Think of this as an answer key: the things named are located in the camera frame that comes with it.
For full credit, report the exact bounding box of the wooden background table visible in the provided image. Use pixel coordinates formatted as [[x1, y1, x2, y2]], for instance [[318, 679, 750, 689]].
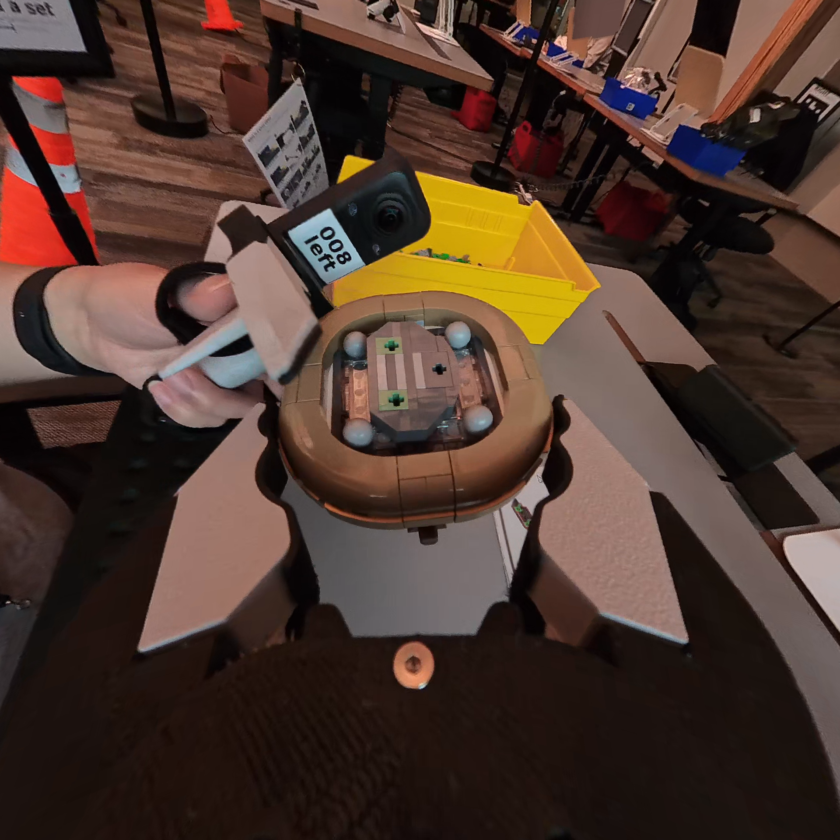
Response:
[[259, 0, 494, 172]]

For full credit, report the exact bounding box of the black stanchion post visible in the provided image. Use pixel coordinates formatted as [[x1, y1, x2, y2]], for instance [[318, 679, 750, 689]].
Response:
[[131, 0, 210, 139], [471, 0, 562, 193]]

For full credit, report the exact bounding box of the open instruction booklet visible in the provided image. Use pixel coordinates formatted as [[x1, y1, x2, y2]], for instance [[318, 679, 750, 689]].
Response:
[[492, 472, 552, 592]]

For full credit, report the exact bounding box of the black wristband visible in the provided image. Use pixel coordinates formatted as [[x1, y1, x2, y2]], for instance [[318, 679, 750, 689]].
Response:
[[13, 266, 109, 378]]

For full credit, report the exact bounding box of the tan round brick pot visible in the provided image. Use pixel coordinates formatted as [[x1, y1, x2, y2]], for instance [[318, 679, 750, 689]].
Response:
[[277, 290, 554, 547]]

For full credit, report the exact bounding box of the hanging picture sheet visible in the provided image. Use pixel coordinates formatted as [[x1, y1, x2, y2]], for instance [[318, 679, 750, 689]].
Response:
[[241, 77, 330, 210]]

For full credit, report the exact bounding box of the orange traffic cone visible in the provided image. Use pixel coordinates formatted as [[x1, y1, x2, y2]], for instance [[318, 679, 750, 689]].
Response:
[[0, 77, 99, 266]]

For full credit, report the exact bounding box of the brown paper bag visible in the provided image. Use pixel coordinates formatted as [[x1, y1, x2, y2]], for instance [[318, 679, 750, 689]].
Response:
[[218, 52, 271, 134]]

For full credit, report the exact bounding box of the white document stand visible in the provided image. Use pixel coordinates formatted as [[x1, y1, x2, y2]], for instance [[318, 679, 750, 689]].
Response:
[[783, 527, 840, 634]]

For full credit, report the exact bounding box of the dark box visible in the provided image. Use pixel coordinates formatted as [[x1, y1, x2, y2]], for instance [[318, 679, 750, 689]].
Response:
[[676, 363, 799, 475]]

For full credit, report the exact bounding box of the yellow plastic bin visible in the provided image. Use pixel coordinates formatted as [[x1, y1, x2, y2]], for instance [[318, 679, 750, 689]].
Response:
[[331, 155, 601, 345]]

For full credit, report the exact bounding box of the long wooden table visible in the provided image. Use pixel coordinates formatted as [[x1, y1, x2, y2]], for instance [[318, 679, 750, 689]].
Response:
[[479, 23, 800, 277]]

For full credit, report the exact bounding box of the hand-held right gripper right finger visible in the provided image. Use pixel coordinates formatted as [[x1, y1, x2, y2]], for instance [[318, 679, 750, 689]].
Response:
[[511, 394, 690, 647]]

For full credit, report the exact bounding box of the brown brick plate insert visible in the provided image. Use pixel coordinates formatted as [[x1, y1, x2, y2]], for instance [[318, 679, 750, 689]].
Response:
[[364, 320, 463, 448]]

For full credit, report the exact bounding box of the person's left hand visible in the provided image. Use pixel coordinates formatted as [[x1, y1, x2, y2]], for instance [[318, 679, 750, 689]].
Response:
[[42, 262, 266, 429]]

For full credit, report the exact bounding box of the grey desk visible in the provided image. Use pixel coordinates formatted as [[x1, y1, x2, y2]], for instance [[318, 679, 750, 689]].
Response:
[[203, 200, 840, 657]]

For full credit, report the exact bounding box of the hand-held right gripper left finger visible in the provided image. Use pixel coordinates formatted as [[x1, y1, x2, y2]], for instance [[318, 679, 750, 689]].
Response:
[[136, 402, 320, 654]]

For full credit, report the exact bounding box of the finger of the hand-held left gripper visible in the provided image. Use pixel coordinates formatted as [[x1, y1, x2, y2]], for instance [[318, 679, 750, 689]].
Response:
[[217, 203, 324, 386]]

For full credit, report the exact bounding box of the black stool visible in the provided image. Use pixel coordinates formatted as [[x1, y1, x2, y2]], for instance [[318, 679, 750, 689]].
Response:
[[646, 197, 777, 329]]

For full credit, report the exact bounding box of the small orange cone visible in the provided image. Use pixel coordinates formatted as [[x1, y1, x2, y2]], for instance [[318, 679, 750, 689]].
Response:
[[200, 0, 245, 32]]

